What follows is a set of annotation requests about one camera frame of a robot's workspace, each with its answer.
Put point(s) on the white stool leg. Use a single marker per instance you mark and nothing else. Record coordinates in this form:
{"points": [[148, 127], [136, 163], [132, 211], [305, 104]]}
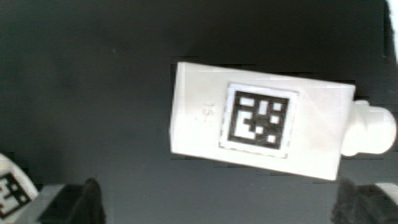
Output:
{"points": [[19, 191], [273, 121]]}

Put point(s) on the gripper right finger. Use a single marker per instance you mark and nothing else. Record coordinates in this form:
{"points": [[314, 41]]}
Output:
{"points": [[367, 203]]}

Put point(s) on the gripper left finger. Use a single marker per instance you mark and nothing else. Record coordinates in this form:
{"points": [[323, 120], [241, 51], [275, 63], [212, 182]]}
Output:
{"points": [[69, 205]]}

